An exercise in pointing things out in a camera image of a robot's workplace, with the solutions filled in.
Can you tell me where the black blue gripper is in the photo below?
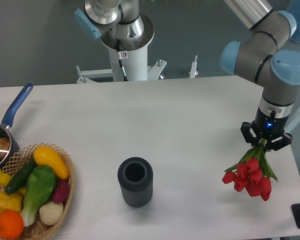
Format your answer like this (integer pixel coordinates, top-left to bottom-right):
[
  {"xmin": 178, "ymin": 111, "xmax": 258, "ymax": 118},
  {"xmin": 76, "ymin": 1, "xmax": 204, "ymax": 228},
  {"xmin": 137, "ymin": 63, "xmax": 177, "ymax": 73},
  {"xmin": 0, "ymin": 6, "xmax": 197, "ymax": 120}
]
[{"xmin": 240, "ymin": 108, "xmax": 293, "ymax": 152}]

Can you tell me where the red tulip bouquet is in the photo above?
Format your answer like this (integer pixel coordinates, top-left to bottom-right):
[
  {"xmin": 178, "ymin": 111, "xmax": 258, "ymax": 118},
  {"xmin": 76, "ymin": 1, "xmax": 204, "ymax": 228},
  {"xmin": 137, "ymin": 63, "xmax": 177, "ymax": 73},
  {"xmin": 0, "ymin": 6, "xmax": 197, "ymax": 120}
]
[{"xmin": 222, "ymin": 139, "xmax": 278, "ymax": 201}]

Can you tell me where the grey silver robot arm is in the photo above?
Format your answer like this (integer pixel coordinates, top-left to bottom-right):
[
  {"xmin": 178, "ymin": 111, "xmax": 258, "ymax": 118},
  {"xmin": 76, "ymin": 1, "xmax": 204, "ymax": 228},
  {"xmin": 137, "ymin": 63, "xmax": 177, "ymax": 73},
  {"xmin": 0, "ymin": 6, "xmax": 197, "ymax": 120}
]
[{"xmin": 74, "ymin": 0, "xmax": 300, "ymax": 151}]

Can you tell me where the dark grey ribbed vase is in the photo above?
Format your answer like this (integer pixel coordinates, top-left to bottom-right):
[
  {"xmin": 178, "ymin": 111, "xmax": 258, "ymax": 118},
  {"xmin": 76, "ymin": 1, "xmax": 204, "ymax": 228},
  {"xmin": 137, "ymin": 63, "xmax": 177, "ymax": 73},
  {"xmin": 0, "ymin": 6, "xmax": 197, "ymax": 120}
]
[{"xmin": 117, "ymin": 156, "xmax": 154, "ymax": 208}]

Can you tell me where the purple red radish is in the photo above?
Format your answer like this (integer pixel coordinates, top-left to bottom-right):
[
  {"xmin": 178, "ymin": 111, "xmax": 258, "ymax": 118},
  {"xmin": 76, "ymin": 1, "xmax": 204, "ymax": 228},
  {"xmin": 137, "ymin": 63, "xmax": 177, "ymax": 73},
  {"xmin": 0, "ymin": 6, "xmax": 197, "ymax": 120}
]
[{"xmin": 52, "ymin": 180, "xmax": 70, "ymax": 204}]

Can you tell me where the yellow squash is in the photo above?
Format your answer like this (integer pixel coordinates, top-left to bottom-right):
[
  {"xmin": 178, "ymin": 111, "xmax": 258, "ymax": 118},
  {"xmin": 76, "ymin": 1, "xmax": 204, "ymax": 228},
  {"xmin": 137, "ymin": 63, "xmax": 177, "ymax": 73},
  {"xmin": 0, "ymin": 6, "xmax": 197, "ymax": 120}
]
[{"xmin": 33, "ymin": 145, "xmax": 70, "ymax": 180}]

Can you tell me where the green lettuce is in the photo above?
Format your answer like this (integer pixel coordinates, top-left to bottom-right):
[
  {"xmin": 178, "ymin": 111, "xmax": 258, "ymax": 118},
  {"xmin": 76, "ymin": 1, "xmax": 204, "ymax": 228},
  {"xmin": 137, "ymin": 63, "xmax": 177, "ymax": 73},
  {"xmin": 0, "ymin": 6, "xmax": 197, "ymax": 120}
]
[{"xmin": 20, "ymin": 165, "xmax": 56, "ymax": 227}]

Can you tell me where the white garlic bulb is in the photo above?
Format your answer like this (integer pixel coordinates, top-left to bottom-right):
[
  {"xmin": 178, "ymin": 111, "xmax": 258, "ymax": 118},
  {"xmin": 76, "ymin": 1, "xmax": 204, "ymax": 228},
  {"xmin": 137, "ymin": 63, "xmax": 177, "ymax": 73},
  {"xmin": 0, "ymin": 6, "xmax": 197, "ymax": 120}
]
[{"xmin": 39, "ymin": 201, "xmax": 64, "ymax": 226}]

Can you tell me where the green cucumber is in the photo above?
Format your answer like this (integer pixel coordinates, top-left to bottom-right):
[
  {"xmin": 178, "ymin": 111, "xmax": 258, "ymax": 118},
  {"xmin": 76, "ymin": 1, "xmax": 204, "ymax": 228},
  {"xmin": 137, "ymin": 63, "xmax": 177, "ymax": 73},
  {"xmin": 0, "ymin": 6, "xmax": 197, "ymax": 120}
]
[{"xmin": 4, "ymin": 158, "xmax": 37, "ymax": 194}]

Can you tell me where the small yellow banana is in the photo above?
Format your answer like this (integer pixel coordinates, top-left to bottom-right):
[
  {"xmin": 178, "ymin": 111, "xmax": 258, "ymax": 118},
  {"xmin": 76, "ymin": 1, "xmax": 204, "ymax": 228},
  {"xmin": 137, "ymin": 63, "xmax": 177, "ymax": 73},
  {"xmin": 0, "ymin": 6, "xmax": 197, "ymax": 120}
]
[{"xmin": 0, "ymin": 168, "xmax": 13, "ymax": 188}]

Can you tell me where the orange fruit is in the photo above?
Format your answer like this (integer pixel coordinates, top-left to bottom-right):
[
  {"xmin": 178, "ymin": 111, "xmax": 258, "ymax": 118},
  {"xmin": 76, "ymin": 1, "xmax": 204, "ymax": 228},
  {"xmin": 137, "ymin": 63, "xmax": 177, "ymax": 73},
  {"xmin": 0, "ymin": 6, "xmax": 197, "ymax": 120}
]
[{"xmin": 0, "ymin": 210, "xmax": 24, "ymax": 240}]

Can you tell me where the yellow corn cob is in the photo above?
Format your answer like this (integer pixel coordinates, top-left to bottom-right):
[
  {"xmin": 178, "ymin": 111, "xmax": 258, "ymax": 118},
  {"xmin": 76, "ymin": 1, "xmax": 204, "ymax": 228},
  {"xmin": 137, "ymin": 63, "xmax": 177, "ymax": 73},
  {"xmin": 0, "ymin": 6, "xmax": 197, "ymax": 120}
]
[{"xmin": 0, "ymin": 190, "xmax": 23, "ymax": 215}]

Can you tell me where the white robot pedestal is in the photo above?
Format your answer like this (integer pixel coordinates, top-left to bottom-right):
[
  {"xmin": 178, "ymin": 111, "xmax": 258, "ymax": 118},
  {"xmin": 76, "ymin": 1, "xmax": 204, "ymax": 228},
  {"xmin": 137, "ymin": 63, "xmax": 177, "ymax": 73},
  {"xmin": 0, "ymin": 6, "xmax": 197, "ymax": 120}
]
[{"xmin": 74, "ymin": 9, "xmax": 167, "ymax": 83}]

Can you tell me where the black cable on pedestal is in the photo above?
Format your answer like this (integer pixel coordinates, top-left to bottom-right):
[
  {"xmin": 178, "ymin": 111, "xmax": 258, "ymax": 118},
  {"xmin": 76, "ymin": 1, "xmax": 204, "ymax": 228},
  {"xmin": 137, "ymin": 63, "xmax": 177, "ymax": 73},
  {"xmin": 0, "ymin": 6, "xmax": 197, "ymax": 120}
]
[{"xmin": 115, "ymin": 39, "xmax": 129, "ymax": 82}]

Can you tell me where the blue handled saucepan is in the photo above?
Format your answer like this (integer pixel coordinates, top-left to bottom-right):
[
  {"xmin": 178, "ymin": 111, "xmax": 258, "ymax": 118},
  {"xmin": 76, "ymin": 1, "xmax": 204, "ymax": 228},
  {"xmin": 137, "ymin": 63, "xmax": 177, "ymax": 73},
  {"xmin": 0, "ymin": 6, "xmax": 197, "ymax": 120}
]
[{"xmin": 0, "ymin": 83, "xmax": 34, "ymax": 168}]

